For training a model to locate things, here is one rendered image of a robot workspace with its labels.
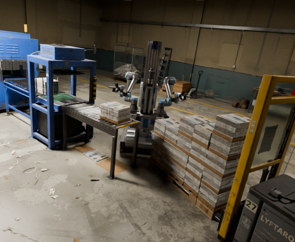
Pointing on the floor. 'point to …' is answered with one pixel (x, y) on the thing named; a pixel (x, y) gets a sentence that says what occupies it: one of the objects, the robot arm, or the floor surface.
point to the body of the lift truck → (275, 212)
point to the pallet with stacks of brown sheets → (183, 85)
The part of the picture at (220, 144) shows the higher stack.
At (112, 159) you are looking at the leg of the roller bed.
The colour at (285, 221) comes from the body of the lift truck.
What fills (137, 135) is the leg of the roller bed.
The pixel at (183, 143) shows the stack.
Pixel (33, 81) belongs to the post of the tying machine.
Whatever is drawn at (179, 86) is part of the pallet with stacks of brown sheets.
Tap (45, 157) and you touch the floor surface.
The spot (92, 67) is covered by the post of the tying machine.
